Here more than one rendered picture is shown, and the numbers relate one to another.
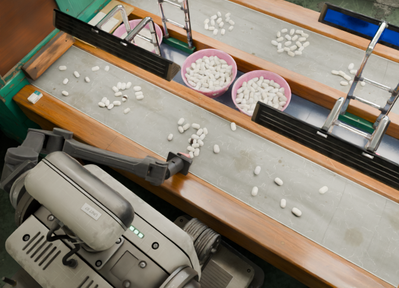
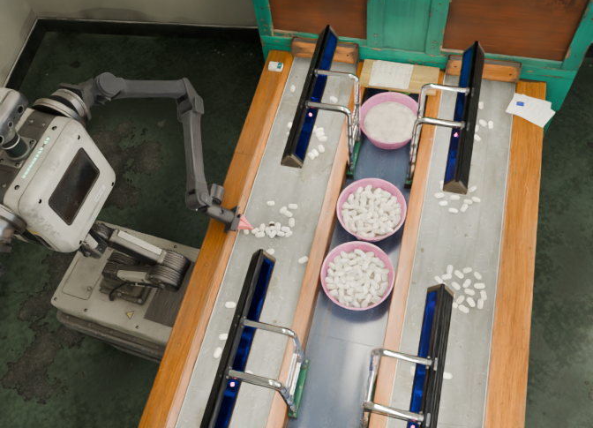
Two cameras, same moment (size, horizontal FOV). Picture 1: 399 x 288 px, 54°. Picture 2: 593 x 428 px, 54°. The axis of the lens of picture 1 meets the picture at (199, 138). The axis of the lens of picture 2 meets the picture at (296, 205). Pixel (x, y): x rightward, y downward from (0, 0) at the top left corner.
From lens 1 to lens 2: 135 cm
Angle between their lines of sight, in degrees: 35
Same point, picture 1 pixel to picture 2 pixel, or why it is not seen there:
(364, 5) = not seen: outside the picture
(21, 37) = (312, 17)
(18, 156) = (99, 82)
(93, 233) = not seen: outside the picture
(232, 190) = (226, 283)
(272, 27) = (479, 259)
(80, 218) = not seen: outside the picture
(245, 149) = (279, 281)
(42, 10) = (348, 15)
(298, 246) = (178, 362)
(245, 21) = (476, 223)
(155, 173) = (191, 198)
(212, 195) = (213, 265)
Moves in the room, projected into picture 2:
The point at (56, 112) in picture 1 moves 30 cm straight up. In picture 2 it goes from (265, 93) to (254, 43)
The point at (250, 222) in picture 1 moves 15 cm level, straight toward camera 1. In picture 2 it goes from (192, 309) to (152, 316)
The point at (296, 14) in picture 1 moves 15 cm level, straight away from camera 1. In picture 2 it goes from (513, 282) to (555, 277)
